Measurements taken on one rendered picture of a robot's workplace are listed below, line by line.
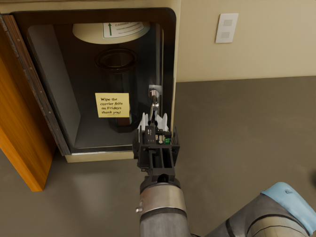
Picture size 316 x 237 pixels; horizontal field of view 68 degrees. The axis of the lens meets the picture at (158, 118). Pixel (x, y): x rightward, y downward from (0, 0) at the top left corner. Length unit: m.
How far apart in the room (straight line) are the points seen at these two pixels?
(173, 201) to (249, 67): 0.87
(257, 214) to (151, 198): 0.15
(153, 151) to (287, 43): 0.87
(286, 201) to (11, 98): 0.56
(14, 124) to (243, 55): 0.88
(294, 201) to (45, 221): 0.56
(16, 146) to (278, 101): 0.91
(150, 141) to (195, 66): 0.68
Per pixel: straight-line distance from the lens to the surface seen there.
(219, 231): 0.42
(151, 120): 0.54
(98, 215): 0.67
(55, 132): 0.67
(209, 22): 0.98
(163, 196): 0.38
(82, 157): 0.75
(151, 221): 0.37
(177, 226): 0.36
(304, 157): 0.87
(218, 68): 1.10
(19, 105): 0.64
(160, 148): 0.41
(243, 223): 0.39
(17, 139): 0.63
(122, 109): 0.58
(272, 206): 0.38
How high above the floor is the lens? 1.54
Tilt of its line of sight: 44 degrees down
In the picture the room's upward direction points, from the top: straight up
